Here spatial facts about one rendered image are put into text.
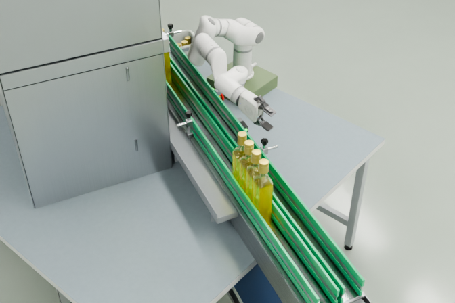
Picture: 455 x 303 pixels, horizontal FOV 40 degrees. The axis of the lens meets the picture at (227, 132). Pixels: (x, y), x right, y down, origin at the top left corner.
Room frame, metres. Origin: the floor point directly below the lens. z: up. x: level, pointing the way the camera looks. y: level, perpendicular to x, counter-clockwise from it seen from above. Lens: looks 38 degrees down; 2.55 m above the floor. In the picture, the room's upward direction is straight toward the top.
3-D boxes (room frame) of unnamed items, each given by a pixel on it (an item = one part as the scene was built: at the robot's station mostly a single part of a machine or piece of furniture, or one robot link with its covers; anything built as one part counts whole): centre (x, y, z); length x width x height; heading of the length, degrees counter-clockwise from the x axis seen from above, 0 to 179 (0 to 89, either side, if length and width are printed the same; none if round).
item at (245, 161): (1.71, -0.08, 1.02); 0.06 x 0.06 x 0.28; 25
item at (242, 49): (2.68, -0.08, 1.06); 0.13 x 0.10 x 0.16; 40
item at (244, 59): (2.70, -0.09, 0.90); 0.16 x 0.13 x 0.15; 134
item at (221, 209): (2.06, 0.20, 0.84); 0.95 x 0.09 x 0.11; 25
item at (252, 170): (1.66, -0.10, 1.02); 0.06 x 0.06 x 0.28; 25
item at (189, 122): (2.10, 0.18, 0.94); 0.07 x 0.04 x 0.13; 115
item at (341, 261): (2.05, -0.07, 0.93); 1.75 x 0.01 x 0.08; 25
